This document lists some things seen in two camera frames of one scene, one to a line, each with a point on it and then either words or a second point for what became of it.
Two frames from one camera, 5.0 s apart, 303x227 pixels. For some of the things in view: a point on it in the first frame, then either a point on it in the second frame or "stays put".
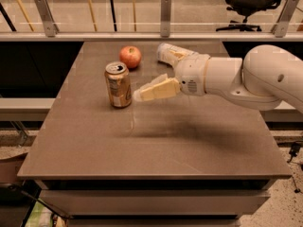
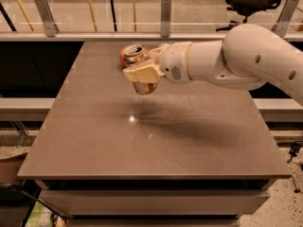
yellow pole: x=22 y=8 stays put
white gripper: x=191 y=74 -> x=174 y=61
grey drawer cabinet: x=156 y=202 stays put
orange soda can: x=118 y=83 -> x=133 y=54
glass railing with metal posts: x=151 y=12 stays put
